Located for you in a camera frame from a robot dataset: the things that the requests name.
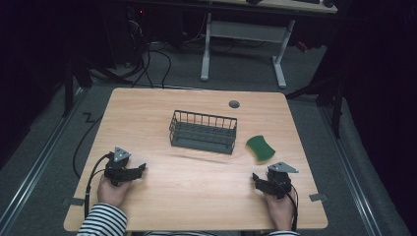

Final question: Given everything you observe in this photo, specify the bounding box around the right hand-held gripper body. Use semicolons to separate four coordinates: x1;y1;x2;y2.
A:
267;161;300;201

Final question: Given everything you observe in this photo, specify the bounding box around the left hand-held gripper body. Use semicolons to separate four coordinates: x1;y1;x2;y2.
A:
104;146;139;188

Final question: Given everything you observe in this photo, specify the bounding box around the person's left hand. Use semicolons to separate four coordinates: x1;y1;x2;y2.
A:
96;178;133;208

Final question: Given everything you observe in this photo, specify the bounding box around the person's right hand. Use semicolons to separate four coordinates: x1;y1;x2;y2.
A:
263;189;297;231

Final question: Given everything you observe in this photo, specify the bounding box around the green sponge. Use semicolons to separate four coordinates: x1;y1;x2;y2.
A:
245;135;276;163

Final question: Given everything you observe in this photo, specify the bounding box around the black metal stand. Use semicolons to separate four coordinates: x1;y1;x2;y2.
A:
61;57;132;118
284;73;346;140

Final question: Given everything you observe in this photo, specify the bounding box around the white-legged wooden desk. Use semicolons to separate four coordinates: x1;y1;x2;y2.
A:
199;0;339;89

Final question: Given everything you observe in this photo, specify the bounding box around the left hand-held gripper cable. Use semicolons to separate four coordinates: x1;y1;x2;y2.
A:
84;152;115;219

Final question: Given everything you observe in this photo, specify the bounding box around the hand-held gripper cable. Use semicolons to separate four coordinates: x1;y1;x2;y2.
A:
84;152;115;219
287;182;300;232

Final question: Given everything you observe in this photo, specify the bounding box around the right hand-held gripper cable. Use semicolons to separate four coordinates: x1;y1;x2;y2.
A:
287;182;300;232

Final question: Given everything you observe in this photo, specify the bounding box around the black floor cable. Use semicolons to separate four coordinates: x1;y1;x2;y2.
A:
72;113;104;180

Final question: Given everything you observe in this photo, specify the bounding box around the dark wire basket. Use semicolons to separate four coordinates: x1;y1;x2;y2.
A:
168;109;238;155

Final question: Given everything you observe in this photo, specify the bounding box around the metal floor rail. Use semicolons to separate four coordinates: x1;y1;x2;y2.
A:
318;105;384;236
0;88;87;228

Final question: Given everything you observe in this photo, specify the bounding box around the bundle of black cables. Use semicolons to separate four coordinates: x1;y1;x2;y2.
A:
126;13;173;89

